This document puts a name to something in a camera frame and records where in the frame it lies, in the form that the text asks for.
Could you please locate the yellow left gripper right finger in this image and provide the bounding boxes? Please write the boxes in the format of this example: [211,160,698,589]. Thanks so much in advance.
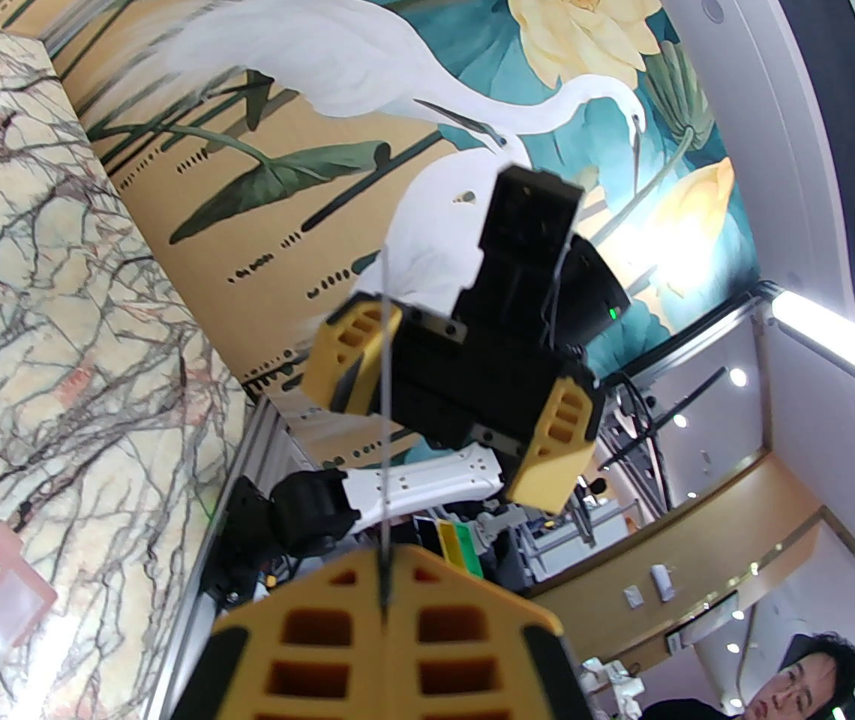
[390,544,582,720]

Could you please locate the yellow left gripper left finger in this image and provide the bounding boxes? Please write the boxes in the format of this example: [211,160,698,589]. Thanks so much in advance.
[202,548,387,720]

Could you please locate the black VIP card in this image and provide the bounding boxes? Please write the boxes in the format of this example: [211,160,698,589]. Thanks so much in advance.
[378,243,394,617]

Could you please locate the pink leather card holder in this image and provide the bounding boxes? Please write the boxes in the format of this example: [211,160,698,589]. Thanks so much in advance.
[0,475,59,677]

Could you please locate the green and yellow bin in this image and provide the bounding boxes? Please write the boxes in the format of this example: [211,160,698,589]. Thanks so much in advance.
[435,518,485,581]

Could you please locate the white ceiling light strip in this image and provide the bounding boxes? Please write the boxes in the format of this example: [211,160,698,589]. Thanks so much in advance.
[769,286,855,399]

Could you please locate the person's head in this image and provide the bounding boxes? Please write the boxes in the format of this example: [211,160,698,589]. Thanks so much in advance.
[746,631,855,720]

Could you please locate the wide aluminium frame rail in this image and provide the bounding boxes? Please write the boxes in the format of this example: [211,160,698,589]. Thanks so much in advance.
[161,394,308,720]

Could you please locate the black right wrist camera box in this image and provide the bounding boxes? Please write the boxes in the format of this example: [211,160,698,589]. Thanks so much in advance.
[476,166,586,262]

